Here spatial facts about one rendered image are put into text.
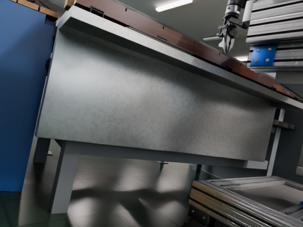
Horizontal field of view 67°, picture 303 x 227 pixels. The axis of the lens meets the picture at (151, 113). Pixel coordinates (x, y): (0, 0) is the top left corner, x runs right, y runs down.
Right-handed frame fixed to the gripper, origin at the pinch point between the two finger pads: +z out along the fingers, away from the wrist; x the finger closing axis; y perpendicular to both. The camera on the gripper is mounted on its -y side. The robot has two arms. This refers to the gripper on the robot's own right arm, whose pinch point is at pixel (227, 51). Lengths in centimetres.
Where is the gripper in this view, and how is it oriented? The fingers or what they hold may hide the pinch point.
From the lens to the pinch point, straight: 134.5
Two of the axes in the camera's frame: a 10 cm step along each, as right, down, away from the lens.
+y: -5.3, -1.1, 8.4
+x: -8.2, -1.8, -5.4
